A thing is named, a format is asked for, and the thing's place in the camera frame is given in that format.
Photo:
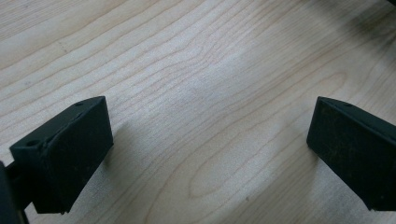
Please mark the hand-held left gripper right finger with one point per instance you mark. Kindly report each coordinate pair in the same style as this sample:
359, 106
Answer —
355, 155

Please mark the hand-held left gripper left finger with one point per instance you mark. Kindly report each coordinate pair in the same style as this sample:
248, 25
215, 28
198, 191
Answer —
65, 161

